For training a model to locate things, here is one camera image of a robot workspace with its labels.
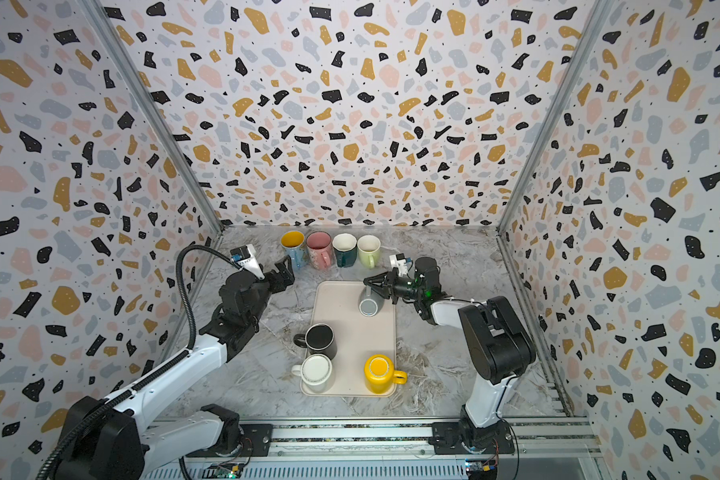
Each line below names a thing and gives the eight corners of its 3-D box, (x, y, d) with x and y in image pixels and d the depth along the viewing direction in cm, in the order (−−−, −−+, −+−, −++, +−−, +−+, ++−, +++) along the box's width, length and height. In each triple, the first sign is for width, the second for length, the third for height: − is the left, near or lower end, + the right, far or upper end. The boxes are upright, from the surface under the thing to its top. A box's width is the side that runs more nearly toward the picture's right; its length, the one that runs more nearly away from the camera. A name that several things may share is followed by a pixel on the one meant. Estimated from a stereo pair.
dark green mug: (333, 276, 109) (330, 256, 100) (336, 253, 116) (333, 233, 107) (356, 276, 109) (354, 256, 101) (357, 253, 116) (356, 233, 108)
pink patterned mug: (309, 276, 109) (302, 254, 99) (313, 253, 116) (308, 230, 106) (333, 276, 109) (329, 254, 99) (336, 253, 116) (332, 230, 107)
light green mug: (357, 277, 109) (356, 259, 101) (359, 252, 117) (357, 234, 109) (380, 277, 109) (380, 259, 101) (380, 253, 117) (380, 234, 109)
